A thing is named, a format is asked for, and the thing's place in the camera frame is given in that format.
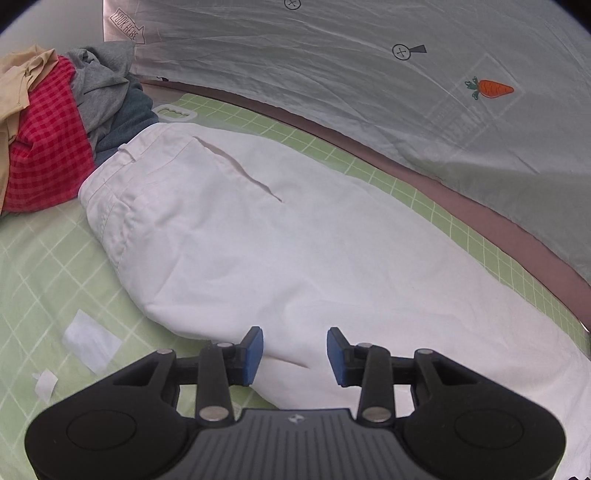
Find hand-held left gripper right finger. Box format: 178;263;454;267
326;327;482;424

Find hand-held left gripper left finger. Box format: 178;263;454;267
112;326;265;424

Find white pants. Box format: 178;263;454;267
78;124;591;476

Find large white paper piece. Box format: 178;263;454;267
62;309;123;376

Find small white paper piece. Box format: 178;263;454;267
31;369;60;401

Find green grid cutting mat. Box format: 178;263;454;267
0;92;591;428

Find dark blue-grey cloth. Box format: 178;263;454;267
92;83;160;167

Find white carrot print sheet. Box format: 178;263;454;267
102;0;591;278

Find red checked cloth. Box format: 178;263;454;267
0;55;97;213

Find grey cloth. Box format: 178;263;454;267
65;41;145;149

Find beige cloth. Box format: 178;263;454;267
0;44;60;204

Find white plastic handle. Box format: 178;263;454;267
151;104;198;123

